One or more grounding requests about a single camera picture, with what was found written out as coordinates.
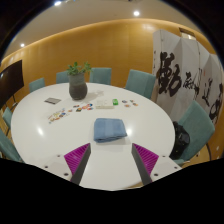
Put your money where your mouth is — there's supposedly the white flat box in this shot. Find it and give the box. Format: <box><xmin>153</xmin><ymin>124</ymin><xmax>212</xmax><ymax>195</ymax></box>
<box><xmin>95</xmin><ymin>99</ymin><xmax>115</xmax><ymax>110</ymax></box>

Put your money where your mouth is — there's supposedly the blue towel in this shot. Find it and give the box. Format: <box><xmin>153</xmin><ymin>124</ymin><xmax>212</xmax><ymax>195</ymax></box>
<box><xmin>92</xmin><ymin>117</ymin><xmax>129</xmax><ymax>144</ymax></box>

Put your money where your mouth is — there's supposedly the grey card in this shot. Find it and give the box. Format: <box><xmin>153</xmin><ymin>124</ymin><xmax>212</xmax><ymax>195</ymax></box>
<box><xmin>44</xmin><ymin>97</ymin><xmax>62</xmax><ymax>105</ymax></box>

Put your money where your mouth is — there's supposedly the black wall screen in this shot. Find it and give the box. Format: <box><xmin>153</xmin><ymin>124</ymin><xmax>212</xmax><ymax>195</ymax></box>
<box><xmin>0</xmin><ymin>59</ymin><xmax>25</xmax><ymax>109</ymax></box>

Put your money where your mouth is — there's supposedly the group of ceiling lights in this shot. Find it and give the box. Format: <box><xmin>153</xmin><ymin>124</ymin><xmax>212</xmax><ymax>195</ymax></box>
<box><xmin>19</xmin><ymin>0</ymin><xmax>141</xmax><ymax>48</ymax></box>

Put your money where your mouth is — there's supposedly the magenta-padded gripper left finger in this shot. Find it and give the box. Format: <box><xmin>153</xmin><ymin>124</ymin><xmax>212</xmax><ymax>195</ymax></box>
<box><xmin>42</xmin><ymin>142</ymin><xmax>92</xmax><ymax>186</ymax></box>

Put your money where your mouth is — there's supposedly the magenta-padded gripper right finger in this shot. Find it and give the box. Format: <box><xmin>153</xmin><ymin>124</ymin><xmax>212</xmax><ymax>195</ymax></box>
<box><xmin>130</xmin><ymin>142</ymin><xmax>183</xmax><ymax>186</ymax></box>

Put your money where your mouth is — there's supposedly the group of teal chairs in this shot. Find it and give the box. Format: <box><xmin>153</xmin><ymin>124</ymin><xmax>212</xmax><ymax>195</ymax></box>
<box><xmin>0</xmin><ymin>67</ymin><xmax>216</xmax><ymax>167</ymax></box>

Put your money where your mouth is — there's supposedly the white calligraphy folding screen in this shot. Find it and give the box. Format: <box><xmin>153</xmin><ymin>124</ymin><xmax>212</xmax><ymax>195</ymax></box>
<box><xmin>152</xmin><ymin>29</ymin><xmax>224</xmax><ymax>134</ymax></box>

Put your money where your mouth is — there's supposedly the colourful sticker sheet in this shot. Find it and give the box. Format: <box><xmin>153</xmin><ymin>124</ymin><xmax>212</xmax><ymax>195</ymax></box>
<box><xmin>47</xmin><ymin>108</ymin><xmax>68</xmax><ymax>124</ymax></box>

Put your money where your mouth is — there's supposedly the potted plant in grey vase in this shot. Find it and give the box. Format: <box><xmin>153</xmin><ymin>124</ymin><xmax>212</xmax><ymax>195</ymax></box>
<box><xmin>65</xmin><ymin>61</ymin><xmax>93</xmax><ymax>101</ymax></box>

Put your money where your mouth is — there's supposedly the black bag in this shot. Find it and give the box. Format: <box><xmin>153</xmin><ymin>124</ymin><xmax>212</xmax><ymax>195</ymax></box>
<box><xmin>169</xmin><ymin>120</ymin><xmax>191</xmax><ymax>160</ymax></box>

